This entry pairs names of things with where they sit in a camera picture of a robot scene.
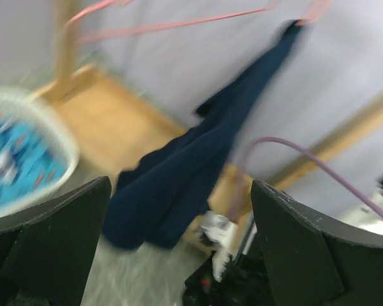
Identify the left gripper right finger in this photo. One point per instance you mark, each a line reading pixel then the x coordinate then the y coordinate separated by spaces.
pixel 314 259

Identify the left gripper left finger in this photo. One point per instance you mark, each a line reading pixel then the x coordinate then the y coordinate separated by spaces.
pixel 48 249

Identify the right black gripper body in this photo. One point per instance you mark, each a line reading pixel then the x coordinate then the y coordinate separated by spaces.
pixel 244 282

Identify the navy blue t shirt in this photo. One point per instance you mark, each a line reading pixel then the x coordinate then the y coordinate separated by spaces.
pixel 157 201

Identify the pink wire hanger front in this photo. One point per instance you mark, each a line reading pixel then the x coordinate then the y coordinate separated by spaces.
pixel 314 12

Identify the blue shark print cloth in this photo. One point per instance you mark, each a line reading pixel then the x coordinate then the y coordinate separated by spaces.
pixel 26 161

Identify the white plastic basket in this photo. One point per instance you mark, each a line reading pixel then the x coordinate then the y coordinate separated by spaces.
pixel 19 104

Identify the wooden clothes rack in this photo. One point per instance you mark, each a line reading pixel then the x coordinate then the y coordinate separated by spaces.
pixel 328 95

